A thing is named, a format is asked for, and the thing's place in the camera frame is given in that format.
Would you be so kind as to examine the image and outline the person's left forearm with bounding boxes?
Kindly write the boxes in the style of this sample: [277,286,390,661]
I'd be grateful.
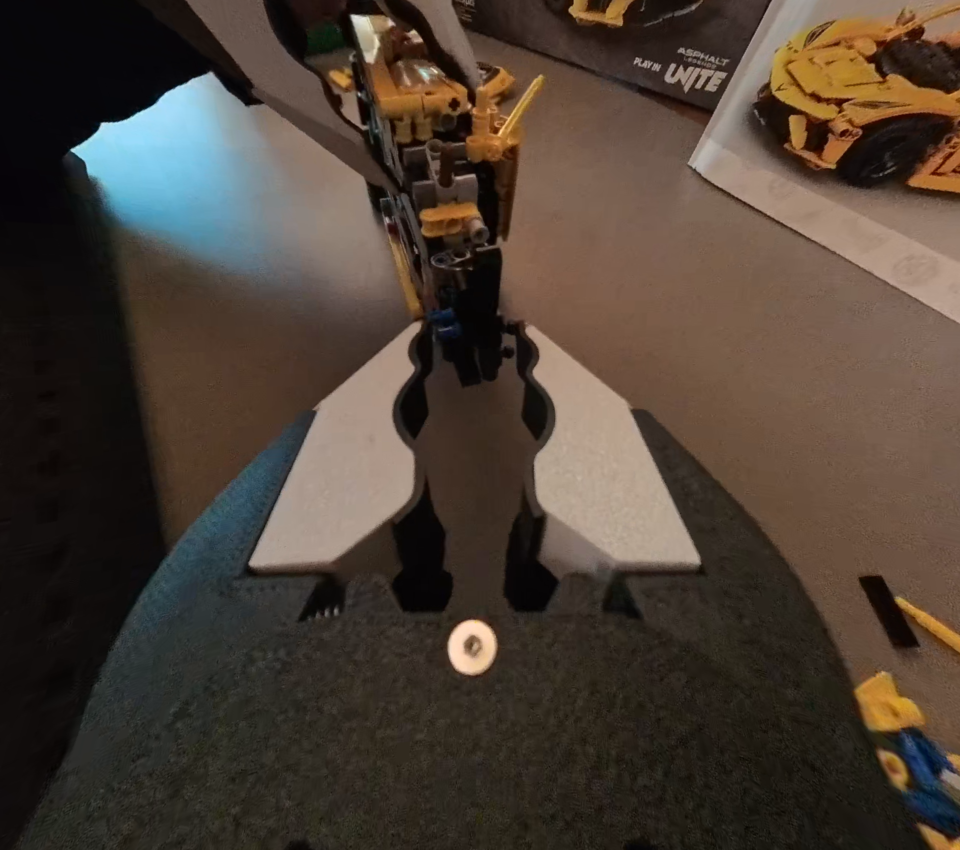
[0,0,260,221]

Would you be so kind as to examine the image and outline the yellow brick car panel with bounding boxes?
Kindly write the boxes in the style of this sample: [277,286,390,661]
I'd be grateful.
[476,62,517,104]

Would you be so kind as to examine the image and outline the long yellow Lego axle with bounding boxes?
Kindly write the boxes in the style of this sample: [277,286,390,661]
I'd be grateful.
[495,75,546,143]

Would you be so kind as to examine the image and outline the white car instruction booklet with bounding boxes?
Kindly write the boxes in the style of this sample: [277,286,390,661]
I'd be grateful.
[688,0,960,326]

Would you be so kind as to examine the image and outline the short black brick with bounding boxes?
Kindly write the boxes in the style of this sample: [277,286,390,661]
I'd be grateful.
[858,574,921,648]

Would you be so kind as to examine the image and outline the black dimpled mat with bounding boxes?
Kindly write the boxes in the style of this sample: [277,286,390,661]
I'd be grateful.
[0,152,170,850]

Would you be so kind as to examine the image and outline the yellow toy brick car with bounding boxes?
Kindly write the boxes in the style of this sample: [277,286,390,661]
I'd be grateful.
[326,13,546,322]

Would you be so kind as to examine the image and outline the pile of small bricks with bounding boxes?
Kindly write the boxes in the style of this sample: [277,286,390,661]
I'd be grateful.
[855,670,960,837]

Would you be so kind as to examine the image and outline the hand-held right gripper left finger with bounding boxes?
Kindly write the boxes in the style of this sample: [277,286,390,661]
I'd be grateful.
[247,323,455,612]

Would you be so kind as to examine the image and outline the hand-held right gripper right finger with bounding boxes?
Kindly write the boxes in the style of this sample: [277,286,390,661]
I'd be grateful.
[506,325,705,612]

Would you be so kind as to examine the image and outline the black grey brick assembly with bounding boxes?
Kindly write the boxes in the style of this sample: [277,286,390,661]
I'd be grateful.
[426,246,520,389]

